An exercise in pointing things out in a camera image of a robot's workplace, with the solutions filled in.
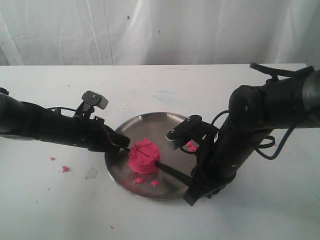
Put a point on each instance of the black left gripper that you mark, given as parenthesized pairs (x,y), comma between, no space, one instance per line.
(72,131)

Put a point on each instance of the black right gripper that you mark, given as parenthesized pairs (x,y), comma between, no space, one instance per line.
(219,158)

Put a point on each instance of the black knife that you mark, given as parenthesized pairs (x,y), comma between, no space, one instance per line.
(160,166)

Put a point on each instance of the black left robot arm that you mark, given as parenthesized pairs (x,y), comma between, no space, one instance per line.
(21,120)

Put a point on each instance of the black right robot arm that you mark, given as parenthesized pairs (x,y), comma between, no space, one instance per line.
(289,103)

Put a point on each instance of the pink dough lump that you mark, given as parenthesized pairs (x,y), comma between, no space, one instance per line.
(143,156)

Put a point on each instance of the clear tape scrap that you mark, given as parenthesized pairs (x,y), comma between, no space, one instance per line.
(91,174)

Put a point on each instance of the pink crumb front of plate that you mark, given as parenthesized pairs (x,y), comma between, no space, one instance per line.
(138,180)

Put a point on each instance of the pink smear right on plate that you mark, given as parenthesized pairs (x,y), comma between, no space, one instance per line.
(191,147)

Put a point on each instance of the round metal plate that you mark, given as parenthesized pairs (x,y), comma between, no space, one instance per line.
(154,127)

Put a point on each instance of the pink crumb beside front crumb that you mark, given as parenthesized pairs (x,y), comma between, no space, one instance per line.
(154,183)

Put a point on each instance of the white plastic backdrop sheet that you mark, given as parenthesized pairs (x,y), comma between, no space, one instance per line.
(159,32)

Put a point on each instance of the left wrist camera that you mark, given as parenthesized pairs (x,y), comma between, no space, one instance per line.
(90,100)

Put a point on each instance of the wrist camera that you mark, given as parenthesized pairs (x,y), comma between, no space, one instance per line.
(193,128)
(90,100)

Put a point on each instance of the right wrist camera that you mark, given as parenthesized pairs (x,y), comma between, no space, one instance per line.
(193,128)

